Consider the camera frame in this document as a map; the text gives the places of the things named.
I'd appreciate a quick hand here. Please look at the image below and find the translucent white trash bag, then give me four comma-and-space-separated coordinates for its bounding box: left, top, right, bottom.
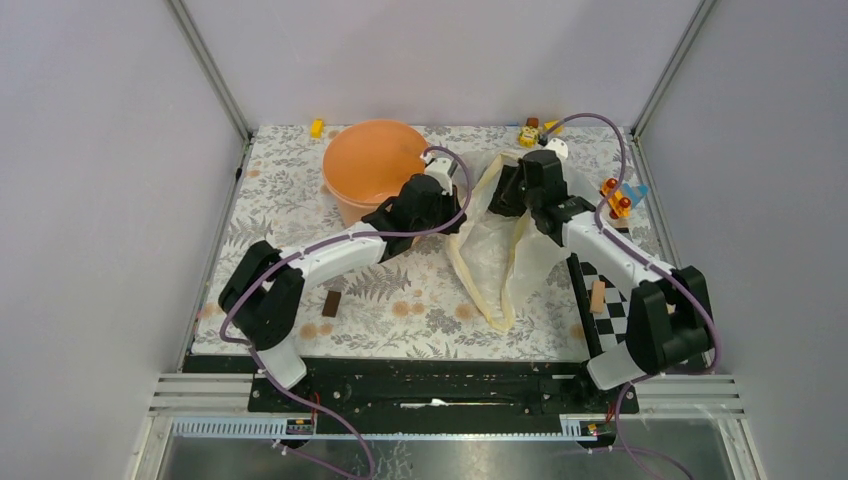
446, 150, 570, 332

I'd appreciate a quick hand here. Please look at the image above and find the orange plastic trash bin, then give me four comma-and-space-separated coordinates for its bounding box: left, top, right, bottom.
322, 119, 428, 226

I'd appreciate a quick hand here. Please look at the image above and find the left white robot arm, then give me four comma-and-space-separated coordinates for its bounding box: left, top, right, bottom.
218, 174, 469, 411

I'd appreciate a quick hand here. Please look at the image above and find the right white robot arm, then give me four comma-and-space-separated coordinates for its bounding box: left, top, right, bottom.
489, 149, 718, 412

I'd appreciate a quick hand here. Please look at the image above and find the yellow toy figure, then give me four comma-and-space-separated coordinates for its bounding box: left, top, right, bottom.
518, 125, 539, 148

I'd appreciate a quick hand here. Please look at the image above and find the yellow toy block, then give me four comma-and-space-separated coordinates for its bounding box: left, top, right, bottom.
541, 121, 564, 135

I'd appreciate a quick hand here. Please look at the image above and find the red yellow toy vehicle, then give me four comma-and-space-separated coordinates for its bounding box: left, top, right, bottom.
600, 178, 633, 220

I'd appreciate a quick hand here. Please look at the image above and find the blue toy piece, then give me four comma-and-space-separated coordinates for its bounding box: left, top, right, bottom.
621, 183, 650, 209

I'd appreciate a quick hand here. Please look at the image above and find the floral patterned table mat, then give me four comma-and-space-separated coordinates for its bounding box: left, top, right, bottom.
192, 124, 690, 364

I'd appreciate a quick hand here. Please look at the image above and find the light wooden block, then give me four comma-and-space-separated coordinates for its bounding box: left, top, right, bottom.
590, 280, 606, 314

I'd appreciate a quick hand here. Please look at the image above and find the yellow cube block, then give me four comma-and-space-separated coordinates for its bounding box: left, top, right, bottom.
310, 118, 325, 139

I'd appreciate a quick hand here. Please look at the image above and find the dark brown wooden block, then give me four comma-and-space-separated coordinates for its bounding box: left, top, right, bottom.
321, 290, 342, 318

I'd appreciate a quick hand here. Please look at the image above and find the black white checkerboard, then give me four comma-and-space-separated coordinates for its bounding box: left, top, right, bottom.
566, 254, 629, 357

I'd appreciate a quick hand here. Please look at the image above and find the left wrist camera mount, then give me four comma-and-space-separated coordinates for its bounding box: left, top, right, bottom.
421, 153, 458, 195

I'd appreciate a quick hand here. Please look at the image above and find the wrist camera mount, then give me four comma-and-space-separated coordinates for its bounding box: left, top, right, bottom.
421, 153, 458, 195
542, 138, 569, 162

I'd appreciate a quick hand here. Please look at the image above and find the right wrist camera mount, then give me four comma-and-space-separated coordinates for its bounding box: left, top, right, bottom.
542, 138, 569, 162

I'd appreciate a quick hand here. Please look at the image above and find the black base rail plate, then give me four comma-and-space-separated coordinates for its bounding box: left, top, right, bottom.
183, 355, 618, 435

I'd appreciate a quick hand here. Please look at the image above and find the slotted metal cable duct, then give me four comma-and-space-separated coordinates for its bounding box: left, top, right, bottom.
173, 415, 598, 443

